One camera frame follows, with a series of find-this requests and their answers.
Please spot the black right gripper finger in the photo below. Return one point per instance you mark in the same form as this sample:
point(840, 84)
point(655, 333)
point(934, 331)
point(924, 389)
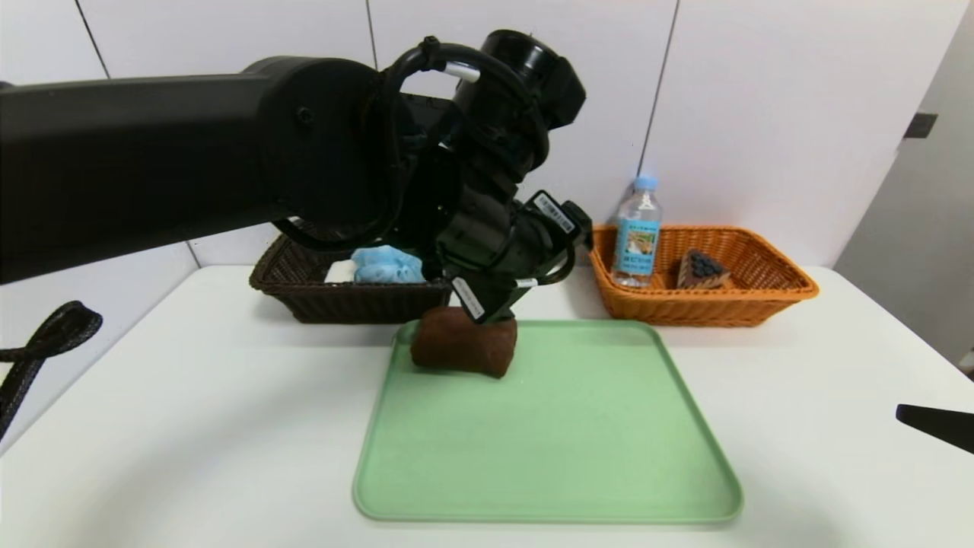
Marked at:
point(943, 426)

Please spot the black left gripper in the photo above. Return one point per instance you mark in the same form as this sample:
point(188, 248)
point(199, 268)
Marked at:
point(482, 299)

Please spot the brown bread loaf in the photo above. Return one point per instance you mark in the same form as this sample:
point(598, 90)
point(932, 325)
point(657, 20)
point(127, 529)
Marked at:
point(456, 346)

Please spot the light blue mesh bath loofah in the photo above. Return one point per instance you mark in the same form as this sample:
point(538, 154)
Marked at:
point(388, 266)

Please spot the white soap bar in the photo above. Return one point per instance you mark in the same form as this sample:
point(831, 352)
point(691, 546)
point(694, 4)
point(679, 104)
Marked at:
point(341, 272)

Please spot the clear water bottle blue cap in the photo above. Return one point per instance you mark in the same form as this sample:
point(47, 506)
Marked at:
point(638, 243)

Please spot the chocolate blueberry cake slice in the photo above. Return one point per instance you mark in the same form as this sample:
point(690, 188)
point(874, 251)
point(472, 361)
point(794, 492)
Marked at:
point(704, 270)

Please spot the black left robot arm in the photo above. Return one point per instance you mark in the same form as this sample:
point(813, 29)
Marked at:
point(190, 144)

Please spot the dark brown wicker basket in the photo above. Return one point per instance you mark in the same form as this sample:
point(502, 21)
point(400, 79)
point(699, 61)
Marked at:
point(350, 301)

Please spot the orange wicker basket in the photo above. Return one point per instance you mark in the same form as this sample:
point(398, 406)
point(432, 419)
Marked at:
point(708, 308)

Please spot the light green plastic tray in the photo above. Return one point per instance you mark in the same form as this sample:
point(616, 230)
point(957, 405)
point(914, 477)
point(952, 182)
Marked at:
point(548, 441)

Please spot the dark wall fitting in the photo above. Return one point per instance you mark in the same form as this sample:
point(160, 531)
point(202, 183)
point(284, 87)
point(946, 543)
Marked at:
point(921, 125)

